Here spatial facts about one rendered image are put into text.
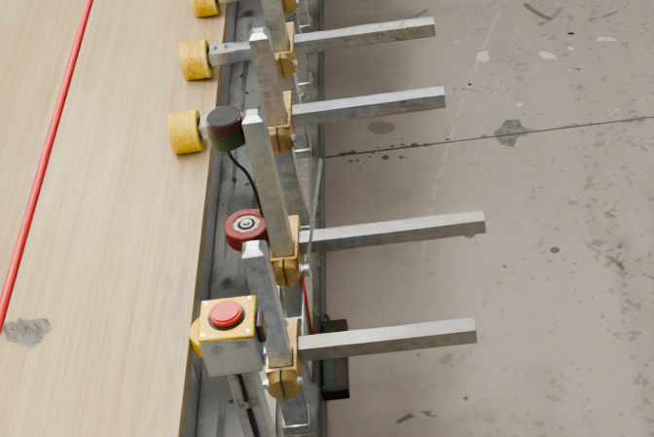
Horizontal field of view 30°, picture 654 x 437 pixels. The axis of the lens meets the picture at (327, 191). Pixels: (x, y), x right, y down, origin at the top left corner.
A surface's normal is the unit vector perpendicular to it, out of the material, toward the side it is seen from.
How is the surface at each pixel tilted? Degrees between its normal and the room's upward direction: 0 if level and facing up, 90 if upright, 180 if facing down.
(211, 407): 0
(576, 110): 0
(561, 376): 0
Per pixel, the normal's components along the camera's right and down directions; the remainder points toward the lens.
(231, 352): 0.00, 0.63
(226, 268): -0.15, -0.77
